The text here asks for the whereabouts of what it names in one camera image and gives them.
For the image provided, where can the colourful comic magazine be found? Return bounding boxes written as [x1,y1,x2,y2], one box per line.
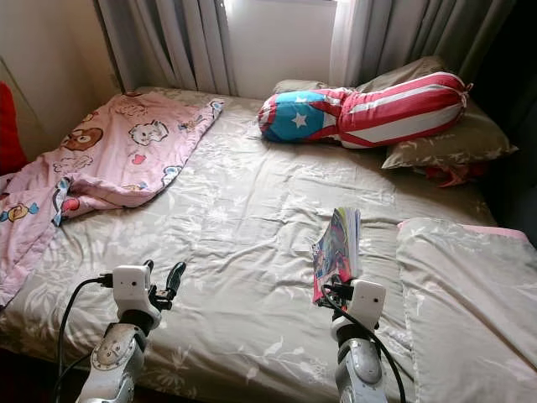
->
[310,207,363,303]

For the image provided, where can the pink cartoon blanket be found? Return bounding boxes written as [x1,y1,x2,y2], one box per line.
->
[0,91,224,307]

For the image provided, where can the bed with beige floral sheet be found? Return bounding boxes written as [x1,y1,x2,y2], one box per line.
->
[0,86,537,403]

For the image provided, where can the folded beige floral quilt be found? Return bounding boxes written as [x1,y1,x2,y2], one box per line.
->
[396,217,537,403]

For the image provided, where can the small red cloth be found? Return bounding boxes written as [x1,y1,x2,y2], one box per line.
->
[424,164,483,187]

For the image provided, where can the beige floral pillow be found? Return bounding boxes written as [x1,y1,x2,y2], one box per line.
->
[273,55,450,95]
[382,101,519,170]

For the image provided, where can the red striped star bolster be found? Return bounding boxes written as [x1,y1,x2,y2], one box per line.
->
[258,71,472,150]

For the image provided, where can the big red fabric cushion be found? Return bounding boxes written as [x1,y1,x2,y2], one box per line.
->
[0,80,28,175]

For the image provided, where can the dark grey padded headboard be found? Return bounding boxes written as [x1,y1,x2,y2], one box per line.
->
[466,0,537,244]

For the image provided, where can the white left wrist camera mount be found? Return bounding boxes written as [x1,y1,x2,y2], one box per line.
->
[113,264,160,324]

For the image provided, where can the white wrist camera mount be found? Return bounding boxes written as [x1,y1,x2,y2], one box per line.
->
[342,280,387,332]
[113,264,160,324]

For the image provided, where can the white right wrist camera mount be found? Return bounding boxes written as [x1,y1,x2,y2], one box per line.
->
[342,280,387,332]

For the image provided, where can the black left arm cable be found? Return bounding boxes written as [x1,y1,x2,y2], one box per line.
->
[53,273,118,403]

